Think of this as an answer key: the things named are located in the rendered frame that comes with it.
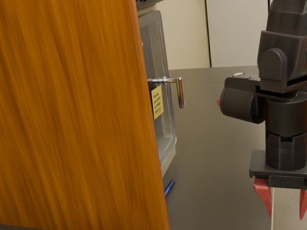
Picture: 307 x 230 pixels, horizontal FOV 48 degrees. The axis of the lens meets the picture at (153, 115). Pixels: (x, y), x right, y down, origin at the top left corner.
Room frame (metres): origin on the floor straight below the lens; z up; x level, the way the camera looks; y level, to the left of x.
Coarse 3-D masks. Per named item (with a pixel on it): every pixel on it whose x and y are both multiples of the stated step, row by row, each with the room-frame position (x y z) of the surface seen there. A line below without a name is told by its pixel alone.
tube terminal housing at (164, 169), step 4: (144, 8) 0.91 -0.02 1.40; (148, 8) 0.93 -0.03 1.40; (152, 8) 0.96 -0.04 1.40; (156, 8) 0.99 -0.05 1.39; (140, 12) 0.88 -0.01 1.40; (144, 12) 0.90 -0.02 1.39; (148, 12) 0.93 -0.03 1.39; (172, 152) 0.96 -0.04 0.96; (172, 156) 0.96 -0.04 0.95; (168, 160) 0.92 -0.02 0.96; (164, 164) 0.89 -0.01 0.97; (168, 164) 0.92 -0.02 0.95; (164, 168) 0.88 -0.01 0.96; (164, 172) 0.88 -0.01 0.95
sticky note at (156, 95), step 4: (156, 88) 0.87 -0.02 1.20; (160, 88) 0.90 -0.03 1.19; (152, 92) 0.84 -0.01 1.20; (156, 92) 0.87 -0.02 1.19; (160, 92) 0.90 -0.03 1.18; (152, 96) 0.84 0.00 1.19; (156, 96) 0.87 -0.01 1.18; (160, 96) 0.89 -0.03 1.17; (156, 100) 0.86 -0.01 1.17; (160, 100) 0.89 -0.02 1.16; (156, 104) 0.86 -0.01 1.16; (160, 104) 0.89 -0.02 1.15; (156, 108) 0.85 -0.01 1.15; (160, 108) 0.88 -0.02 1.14; (156, 112) 0.85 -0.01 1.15; (160, 112) 0.88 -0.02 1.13; (156, 116) 0.85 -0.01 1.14
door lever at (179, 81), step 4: (164, 76) 0.94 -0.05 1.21; (164, 80) 0.93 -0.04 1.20; (168, 80) 0.93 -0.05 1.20; (172, 80) 0.93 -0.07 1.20; (176, 80) 0.92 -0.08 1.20; (180, 80) 0.92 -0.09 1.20; (164, 84) 0.93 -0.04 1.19; (176, 84) 0.92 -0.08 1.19; (180, 84) 0.92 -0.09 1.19; (180, 88) 0.92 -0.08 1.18; (180, 92) 0.92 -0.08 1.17; (180, 96) 0.92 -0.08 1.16; (180, 100) 0.92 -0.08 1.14; (184, 100) 0.92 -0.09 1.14; (180, 104) 0.92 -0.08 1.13; (184, 104) 0.92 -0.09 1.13; (180, 108) 0.92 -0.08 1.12
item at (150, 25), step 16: (144, 16) 0.87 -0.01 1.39; (160, 16) 0.97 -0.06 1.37; (144, 32) 0.85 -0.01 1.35; (160, 32) 0.96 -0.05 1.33; (144, 48) 0.84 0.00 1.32; (160, 48) 0.94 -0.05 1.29; (160, 64) 0.93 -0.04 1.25; (160, 80) 0.91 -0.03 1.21; (160, 128) 0.86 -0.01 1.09; (160, 144) 0.85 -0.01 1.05; (160, 160) 0.83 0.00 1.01
